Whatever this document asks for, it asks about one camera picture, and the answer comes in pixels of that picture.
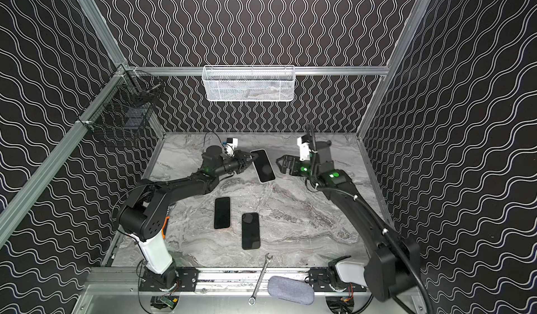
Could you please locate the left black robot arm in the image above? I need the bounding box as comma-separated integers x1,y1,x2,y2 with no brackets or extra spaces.
117,146,258,290

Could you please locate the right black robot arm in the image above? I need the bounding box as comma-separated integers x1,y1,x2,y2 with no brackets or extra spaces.
275,141,429,302

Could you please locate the black phone left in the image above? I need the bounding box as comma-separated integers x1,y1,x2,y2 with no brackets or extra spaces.
213,197,231,229

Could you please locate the black phone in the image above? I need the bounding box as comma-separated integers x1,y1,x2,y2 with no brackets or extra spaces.
241,213,261,250
213,197,231,229

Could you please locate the black phone middle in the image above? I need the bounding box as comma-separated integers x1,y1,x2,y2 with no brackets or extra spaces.
241,213,261,250

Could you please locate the grey cloth pad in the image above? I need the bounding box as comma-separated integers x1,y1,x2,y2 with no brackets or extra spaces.
267,276,315,306

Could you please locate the silver wrench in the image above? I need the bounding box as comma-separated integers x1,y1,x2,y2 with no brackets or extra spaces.
248,253,273,306

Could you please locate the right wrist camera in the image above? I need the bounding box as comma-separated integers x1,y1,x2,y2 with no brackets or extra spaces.
296,134,312,161

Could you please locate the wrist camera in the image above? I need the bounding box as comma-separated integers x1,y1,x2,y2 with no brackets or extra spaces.
296,134,312,161
222,138,239,152

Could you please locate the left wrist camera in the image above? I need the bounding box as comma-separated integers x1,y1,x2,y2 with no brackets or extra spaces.
222,138,239,152

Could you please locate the white wire basket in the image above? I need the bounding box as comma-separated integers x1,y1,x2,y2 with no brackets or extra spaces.
201,65,296,102

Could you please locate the orange handled adjustable wrench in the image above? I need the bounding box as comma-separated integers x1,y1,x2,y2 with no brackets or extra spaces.
162,216,170,238

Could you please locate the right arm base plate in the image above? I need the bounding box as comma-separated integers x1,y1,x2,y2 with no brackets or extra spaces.
303,267,366,293

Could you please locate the black wire basket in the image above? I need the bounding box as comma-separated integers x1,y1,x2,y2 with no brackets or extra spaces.
84,71,164,149

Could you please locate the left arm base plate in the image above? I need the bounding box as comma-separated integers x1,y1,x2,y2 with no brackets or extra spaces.
138,267,199,292

